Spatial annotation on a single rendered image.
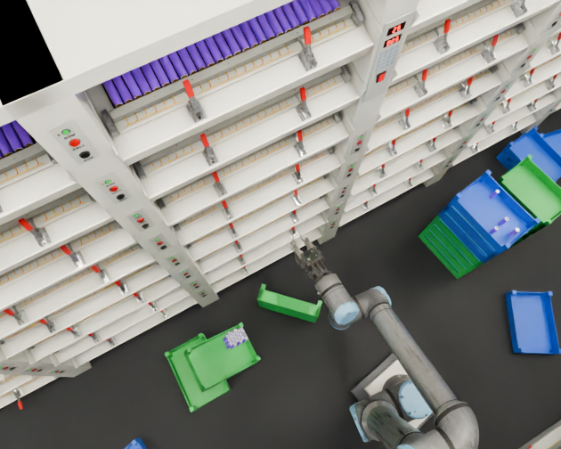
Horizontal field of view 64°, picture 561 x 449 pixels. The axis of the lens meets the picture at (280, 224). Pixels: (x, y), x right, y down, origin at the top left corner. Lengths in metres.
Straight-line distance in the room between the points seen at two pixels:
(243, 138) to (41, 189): 0.48
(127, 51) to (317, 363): 1.84
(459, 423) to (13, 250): 1.24
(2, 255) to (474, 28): 1.35
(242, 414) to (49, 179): 1.62
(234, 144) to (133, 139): 0.28
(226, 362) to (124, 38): 1.75
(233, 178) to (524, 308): 1.80
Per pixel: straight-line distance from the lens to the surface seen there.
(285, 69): 1.02
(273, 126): 1.17
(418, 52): 1.35
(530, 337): 2.63
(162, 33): 0.77
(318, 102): 1.21
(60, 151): 0.88
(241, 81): 1.00
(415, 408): 1.99
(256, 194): 1.50
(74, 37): 0.81
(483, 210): 2.15
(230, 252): 1.84
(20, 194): 1.00
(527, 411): 2.59
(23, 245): 1.19
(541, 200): 2.49
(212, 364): 2.25
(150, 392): 2.39
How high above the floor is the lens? 2.30
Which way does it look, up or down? 70 degrees down
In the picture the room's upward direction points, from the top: straight up
